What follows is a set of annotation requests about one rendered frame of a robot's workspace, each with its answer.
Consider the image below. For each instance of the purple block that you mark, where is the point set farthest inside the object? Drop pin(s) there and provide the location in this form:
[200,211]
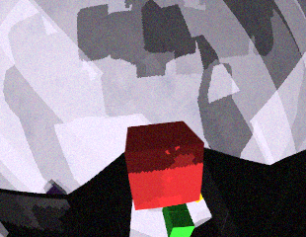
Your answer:
[54,190]

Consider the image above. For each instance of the red block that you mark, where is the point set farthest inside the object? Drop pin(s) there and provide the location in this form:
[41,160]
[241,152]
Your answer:
[164,162]

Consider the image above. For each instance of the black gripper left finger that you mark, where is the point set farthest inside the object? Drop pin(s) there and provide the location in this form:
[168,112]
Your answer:
[100,208]

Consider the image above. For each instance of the green block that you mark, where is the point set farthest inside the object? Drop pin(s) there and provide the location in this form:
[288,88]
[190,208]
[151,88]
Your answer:
[173,208]
[179,224]

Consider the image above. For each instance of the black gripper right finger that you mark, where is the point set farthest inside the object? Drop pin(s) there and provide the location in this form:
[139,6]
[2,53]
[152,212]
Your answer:
[243,196]

